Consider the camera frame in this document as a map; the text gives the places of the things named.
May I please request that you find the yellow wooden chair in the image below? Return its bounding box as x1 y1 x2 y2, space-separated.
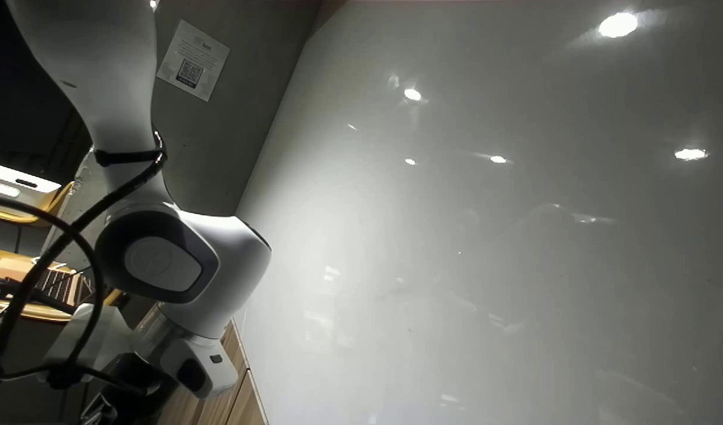
0 182 74 228
0 245 127 326

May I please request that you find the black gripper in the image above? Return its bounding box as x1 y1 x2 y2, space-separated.
78 351 178 425

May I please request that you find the large white whiteboard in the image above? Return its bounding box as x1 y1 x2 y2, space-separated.
232 0 723 425

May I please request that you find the wooden cabinet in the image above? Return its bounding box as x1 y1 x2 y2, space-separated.
148 319 272 425

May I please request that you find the white paper with QR code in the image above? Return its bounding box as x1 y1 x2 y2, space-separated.
155 16 232 104

